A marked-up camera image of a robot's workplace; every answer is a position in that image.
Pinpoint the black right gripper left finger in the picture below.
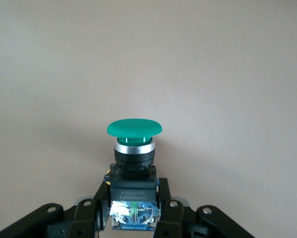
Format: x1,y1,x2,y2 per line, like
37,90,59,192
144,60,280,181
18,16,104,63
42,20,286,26
0,177,112,238

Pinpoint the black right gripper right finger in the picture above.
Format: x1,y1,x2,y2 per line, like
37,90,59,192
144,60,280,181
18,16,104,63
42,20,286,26
153,177,256,238

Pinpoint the green mushroom push button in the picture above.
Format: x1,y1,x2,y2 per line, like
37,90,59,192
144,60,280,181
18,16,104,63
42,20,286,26
104,118,164,231

